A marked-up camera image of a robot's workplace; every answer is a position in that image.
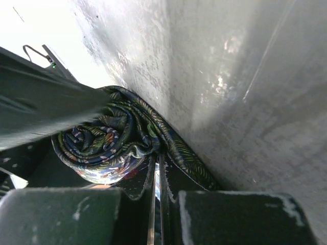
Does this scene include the green floral tie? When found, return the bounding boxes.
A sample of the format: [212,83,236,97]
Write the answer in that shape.
[52,86,219,190]

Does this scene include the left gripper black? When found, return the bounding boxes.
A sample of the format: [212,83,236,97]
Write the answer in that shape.
[1,48,109,194]

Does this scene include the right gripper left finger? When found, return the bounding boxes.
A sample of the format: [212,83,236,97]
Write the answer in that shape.
[1,154,154,244]

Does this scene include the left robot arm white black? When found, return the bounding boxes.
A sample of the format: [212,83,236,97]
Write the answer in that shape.
[1,48,106,195]

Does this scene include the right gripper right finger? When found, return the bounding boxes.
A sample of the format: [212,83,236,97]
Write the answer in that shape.
[159,155,317,244]

